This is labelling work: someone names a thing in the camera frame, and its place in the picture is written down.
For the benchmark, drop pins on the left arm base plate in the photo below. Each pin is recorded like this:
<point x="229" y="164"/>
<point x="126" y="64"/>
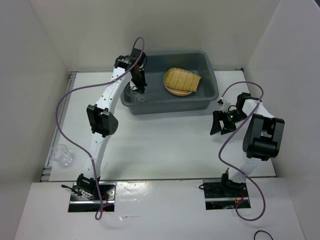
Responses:
<point x="82" y="202"/>

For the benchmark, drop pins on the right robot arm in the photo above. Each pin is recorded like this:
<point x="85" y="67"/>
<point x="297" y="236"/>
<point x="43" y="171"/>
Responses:
<point x="261" y="142"/>

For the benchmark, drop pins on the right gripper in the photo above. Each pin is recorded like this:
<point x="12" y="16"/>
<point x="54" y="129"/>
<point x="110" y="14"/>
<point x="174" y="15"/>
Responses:
<point x="220" y="115"/>

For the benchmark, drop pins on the woven bamboo tray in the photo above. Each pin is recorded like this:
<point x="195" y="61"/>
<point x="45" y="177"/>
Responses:
<point x="181" y="79"/>

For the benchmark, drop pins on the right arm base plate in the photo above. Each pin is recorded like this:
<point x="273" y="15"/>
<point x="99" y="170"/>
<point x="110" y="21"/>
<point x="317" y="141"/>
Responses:
<point x="217" y="197"/>

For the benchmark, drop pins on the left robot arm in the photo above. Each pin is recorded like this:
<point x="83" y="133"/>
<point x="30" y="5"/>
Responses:
<point x="128" y="74"/>

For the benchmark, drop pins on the clear plastic cup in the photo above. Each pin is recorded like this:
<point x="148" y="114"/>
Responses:
<point x="61" y="154"/>
<point x="135" y="96"/>

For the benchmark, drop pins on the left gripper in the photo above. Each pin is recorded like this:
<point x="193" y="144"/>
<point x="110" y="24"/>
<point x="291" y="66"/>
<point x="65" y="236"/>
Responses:
<point x="141" y="86"/>

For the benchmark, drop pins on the grey plastic bin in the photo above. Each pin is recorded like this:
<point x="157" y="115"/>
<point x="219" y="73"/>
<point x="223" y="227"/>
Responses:
<point x="157" y="99"/>

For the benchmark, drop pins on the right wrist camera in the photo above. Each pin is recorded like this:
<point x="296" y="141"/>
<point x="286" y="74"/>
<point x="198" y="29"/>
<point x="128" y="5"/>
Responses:
<point x="225" y="105"/>

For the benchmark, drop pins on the aluminium table rail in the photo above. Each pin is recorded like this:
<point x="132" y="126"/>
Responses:
<point x="46" y="171"/>

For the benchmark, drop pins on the yellow round plate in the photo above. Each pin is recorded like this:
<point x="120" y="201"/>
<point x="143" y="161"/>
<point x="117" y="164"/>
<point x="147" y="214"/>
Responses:
<point x="178" y="92"/>

